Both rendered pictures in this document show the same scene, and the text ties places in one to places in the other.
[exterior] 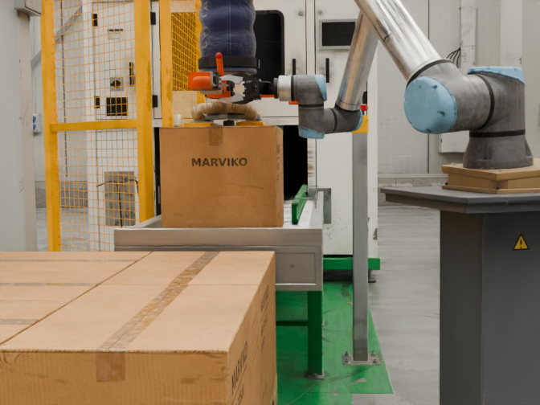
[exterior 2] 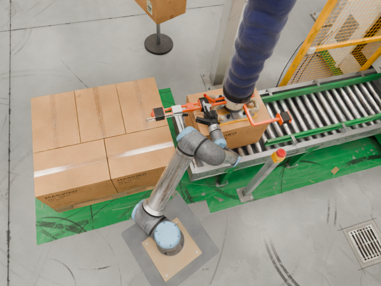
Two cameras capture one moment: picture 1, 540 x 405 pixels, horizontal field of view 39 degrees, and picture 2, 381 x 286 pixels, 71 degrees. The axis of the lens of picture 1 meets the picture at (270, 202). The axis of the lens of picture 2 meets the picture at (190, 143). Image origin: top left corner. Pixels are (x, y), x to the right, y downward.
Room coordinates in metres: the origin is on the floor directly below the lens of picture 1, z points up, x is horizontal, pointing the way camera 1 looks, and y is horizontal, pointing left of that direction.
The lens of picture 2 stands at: (2.02, -0.86, 2.74)
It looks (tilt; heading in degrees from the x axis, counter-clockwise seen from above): 63 degrees down; 61
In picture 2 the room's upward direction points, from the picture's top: 10 degrees clockwise
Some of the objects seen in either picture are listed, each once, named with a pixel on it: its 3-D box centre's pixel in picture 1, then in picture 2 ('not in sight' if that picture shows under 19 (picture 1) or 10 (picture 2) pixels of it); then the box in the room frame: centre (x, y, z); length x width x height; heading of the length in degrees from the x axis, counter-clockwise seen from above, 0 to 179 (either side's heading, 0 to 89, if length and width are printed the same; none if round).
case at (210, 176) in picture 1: (227, 181); (224, 120); (2.88, 0.16, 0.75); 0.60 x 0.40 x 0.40; 177
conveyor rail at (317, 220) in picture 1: (317, 224); (308, 146); (3.66, -0.23, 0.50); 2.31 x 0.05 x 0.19; 176
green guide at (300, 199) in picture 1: (307, 199); (342, 128); (4.01, -0.20, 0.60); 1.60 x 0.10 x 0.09; 176
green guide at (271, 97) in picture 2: not in sight; (315, 85); (4.05, 0.33, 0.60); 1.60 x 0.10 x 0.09; 176
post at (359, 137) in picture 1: (360, 239); (258, 177); (3.05, -0.36, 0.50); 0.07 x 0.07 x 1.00; 86
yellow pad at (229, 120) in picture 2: (253, 121); (236, 115); (2.90, 0.06, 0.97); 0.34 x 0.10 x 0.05; 176
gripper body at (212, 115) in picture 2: (260, 88); (211, 119); (2.65, 0.03, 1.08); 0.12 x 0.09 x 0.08; 86
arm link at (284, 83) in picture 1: (284, 87); (214, 129); (2.64, -0.05, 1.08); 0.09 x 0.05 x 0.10; 176
